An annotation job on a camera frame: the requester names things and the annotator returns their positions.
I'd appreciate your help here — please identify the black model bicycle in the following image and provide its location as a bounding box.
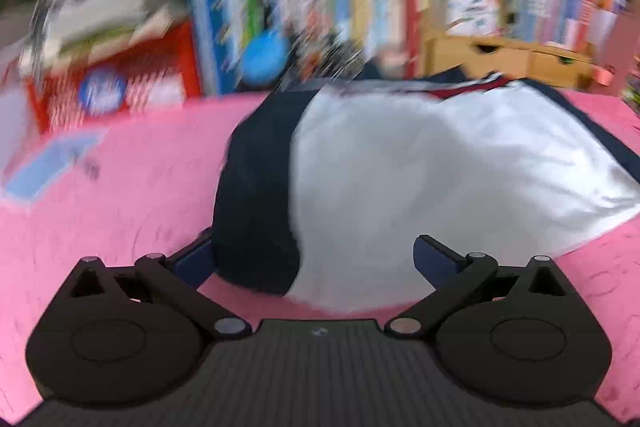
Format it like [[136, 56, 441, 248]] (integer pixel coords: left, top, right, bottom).
[[294, 36, 372, 81]]

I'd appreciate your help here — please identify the white tablet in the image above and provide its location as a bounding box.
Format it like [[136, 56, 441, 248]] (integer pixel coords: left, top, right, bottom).
[[2, 131, 107, 204]]

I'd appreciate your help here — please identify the blue round plush ball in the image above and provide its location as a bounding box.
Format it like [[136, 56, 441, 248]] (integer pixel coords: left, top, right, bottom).
[[242, 29, 292, 86]]

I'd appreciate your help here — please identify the navy and white jacket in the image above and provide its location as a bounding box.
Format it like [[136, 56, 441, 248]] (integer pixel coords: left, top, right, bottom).
[[212, 69, 640, 314]]

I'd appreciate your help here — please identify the wooden drawer organizer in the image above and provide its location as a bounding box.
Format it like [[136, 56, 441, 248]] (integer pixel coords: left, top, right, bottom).
[[424, 34, 597, 91]]

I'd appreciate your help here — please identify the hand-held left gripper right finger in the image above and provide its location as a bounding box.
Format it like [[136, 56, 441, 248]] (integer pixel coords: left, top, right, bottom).
[[386, 234, 581, 339]]

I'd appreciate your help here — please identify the red plastic crate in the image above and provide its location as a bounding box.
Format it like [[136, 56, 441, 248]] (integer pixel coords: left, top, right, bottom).
[[22, 21, 202, 134]]

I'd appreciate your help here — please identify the pink bunny print blanket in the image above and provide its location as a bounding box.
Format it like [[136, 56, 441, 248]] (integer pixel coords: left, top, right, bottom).
[[0, 89, 640, 423]]

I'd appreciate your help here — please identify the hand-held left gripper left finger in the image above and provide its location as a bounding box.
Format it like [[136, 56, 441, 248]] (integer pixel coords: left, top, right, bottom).
[[57, 229, 252, 342]]

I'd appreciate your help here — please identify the white box with pencil print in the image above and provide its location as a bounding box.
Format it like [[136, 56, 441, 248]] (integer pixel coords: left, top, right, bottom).
[[444, 0, 504, 38]]

